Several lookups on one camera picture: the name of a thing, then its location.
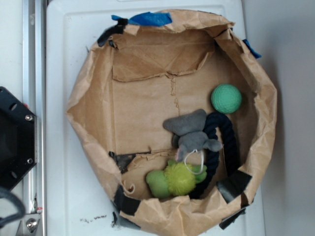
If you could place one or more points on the green spiky animal toy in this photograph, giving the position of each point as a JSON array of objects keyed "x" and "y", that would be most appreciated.
[{"x": 177, "y": 179}]

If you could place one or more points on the grey plush mouse toy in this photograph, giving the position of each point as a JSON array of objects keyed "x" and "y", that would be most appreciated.
[{"x": 189, "y": 136}]

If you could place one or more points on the brown paper bag bin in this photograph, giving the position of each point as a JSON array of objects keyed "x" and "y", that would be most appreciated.
[{"x": 131, "y": 84}]

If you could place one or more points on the green golf ball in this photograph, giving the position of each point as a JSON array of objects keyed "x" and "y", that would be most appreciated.
[{"x": 226, "y": 98}]

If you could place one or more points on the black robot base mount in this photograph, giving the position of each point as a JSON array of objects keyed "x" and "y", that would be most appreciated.
[{"x": 17, "y": 140}]

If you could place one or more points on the aluminium rail frame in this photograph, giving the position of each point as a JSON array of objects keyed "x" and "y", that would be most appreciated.
[{"x": 34, "y": 95}]

